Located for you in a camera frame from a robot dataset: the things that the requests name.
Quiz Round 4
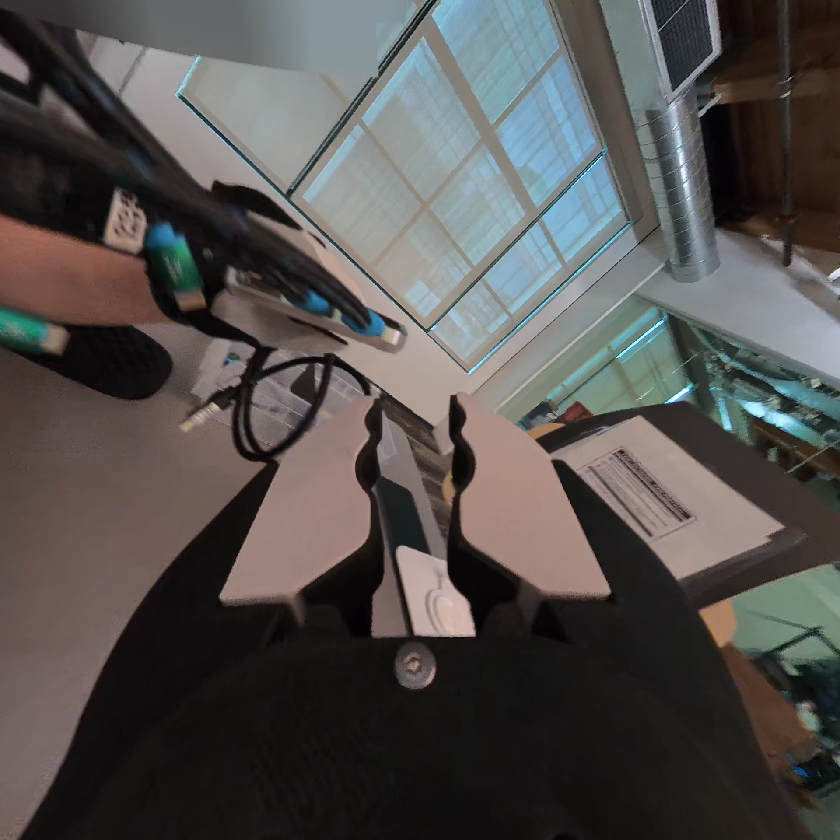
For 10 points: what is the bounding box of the white ventilation unit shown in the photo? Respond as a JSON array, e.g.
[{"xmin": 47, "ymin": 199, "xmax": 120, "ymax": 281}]
[{"xmin": 640, "ymin": 0, "xmax": 723, "ymax": 99}]

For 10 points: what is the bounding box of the black chair armrest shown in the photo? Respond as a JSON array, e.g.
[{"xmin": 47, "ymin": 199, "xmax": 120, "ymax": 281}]
[{"xmin": 58, "ymin": 323, "xmax": 174, "ymax": 401}]

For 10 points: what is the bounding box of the plastic bag with label sheet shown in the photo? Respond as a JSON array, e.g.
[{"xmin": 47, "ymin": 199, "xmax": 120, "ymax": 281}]
[{"xmin": 541, "ymin": 400, "xmax": 809, "ymax": 608}]

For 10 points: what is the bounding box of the black HDMI adapter with cable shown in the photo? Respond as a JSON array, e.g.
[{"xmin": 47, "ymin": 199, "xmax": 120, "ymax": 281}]
[{"xmin": 180, "ymin": 344, "xmax": 385, "ymax": 463}]

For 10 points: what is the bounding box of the grey ceiling pipe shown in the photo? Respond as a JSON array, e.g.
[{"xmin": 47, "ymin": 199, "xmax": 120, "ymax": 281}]
[{"xmin": 776, "ymin": 0, "xmax": 798, "ymax": 266}]

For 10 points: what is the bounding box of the silver air duct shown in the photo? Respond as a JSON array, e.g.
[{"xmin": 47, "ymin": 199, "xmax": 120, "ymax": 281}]
[{"xmin": 645, "ymin": 82, "xmax": 723, "ymax": 284}]

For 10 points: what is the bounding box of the white stand base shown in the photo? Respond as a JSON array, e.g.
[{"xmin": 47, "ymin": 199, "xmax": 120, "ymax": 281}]
[{"xmin": 394, "ymin": 546, "xmax": 477, "ymax": 637}]

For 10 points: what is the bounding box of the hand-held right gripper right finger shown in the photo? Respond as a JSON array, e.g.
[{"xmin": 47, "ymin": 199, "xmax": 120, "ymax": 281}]
[{"xmin": 448, "ymin": 392, "xmax": 616, "ymax": 599}]

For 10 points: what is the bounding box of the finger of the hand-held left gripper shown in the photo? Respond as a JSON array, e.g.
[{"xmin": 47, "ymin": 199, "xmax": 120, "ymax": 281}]
[
  {"xmin": 226, "ymin": 213, "xmax": 370, "ymax": 309},
  {"xmin": 213, "ymin": 269, "xmax": 409, "ymax": 357}
]

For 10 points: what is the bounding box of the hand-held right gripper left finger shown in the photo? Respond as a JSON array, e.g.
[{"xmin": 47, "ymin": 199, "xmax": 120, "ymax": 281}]
[{"xmin": 218, "ymin": 397, "xmax": 386, "ymax": 606}]

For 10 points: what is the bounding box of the large grid window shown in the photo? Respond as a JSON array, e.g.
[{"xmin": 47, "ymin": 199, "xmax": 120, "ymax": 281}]
[{"xmin": 176, "ymin": 0, "xmax": 634, "ymax": 375}]

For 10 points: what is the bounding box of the clear plastic bin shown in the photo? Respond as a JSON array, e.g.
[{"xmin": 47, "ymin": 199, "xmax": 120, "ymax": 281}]
[{"xmin": 190, "ymin": 341, "xmax": 375, "ymax": 460}]

